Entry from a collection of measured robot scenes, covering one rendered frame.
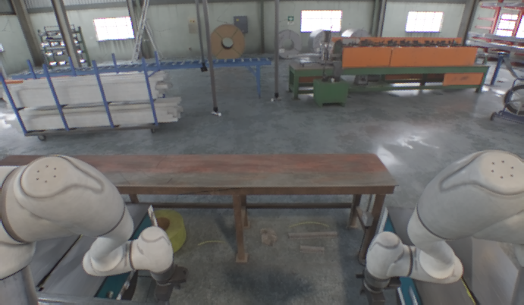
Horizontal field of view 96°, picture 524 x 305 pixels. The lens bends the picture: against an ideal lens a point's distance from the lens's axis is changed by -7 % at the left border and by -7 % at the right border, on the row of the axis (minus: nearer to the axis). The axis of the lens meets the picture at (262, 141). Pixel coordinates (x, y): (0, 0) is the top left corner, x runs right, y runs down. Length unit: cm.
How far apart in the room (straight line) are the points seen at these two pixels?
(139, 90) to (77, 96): 105
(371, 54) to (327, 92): 157
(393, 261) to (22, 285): 93
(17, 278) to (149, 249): 45
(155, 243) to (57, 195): 56
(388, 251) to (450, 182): 52
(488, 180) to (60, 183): 59
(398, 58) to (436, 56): 101
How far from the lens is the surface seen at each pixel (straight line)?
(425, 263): 98
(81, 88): 508
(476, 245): 190
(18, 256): 59
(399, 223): 181
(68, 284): 169
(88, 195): 48
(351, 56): 642
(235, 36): 1143
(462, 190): 46
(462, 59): 811
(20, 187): 48
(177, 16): 1399
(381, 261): 97
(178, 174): 206
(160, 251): 99
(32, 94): 558
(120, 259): 101
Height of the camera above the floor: 190
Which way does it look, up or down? 27 degrees down
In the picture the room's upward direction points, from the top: 1 degrees counter-clockwise
